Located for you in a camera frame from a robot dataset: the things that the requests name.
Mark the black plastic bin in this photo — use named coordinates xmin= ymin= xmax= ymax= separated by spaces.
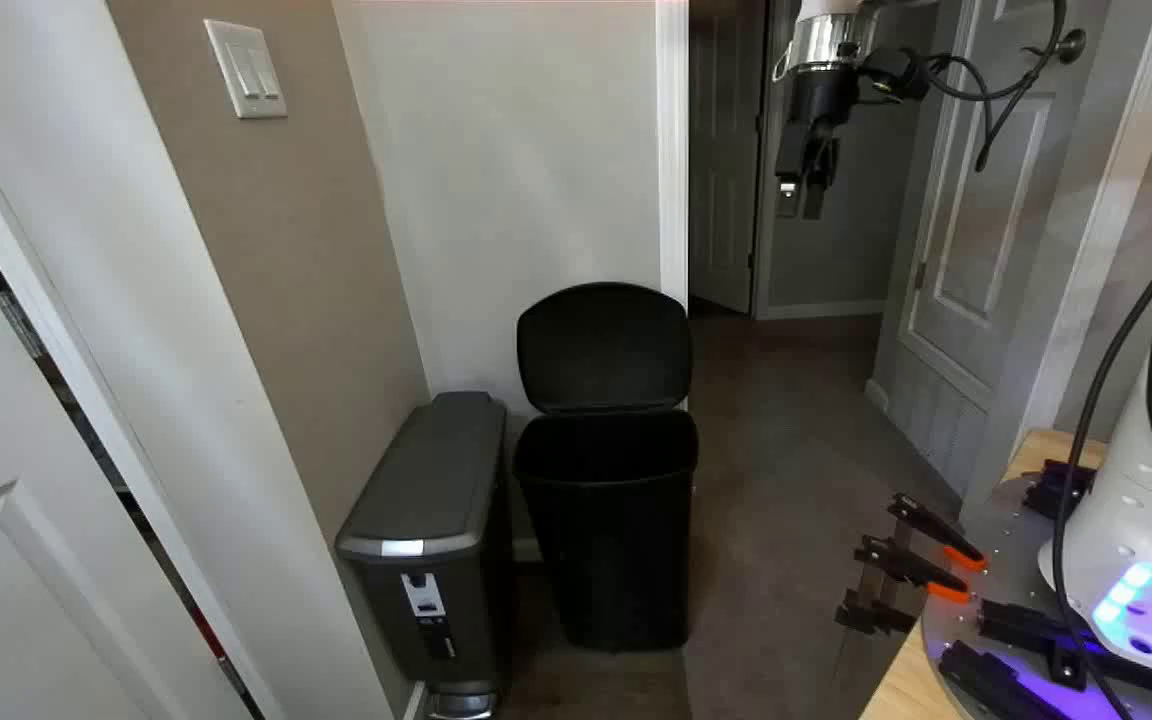
xmin=512 ymin=410 xmax=698 ymax=653

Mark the white wall light switch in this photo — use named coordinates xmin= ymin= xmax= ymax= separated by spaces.
xmin=202 ymin=20 xmax=288 ymax=121

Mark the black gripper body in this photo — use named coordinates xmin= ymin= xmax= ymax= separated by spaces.
xmin=789 ymin=65 xmax=860 ymax=170

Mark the grey panelled door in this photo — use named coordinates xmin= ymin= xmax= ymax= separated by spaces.
xmin=873 ymin=0 xmax=1146 ymax=500

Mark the wooden table board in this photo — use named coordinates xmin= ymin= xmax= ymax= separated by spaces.
xmin=860 ymin=428 xmax=1073 ymax=720

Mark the black bin lid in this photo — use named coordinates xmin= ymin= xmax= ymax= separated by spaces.
xmin=515 ymin=279 xmax=691 ymax=410

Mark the grey pedal trash can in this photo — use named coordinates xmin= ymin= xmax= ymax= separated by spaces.
xmin=337 ymin=392 xmax=512 ymax=714

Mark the black orange clamp upper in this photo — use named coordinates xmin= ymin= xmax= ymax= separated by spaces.
xmin=887 ymin=492 xmax=989 ymax=572

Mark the black orange clamp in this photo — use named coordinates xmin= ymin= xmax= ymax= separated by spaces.
xmin=887 ymin=492 xmax=989 ymax=572
xmin=856 ymin=535 xmax=972 ymax=602

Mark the white closet door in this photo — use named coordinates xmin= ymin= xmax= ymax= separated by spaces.
xmin=0 ymin=312 xmax=249 ymax=720

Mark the black door lever handle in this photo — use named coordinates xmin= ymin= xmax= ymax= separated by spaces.
xmin=1024 ymin=26 xmax=1089 ymax=65

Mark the black clamp on table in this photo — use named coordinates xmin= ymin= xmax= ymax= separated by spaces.
xmin=935 ymin=599 xmax=1152 ymax=720

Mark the black orange clamp lower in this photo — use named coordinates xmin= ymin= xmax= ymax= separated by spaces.
xmin=856 ymin=535 xmax=972 ymax=602

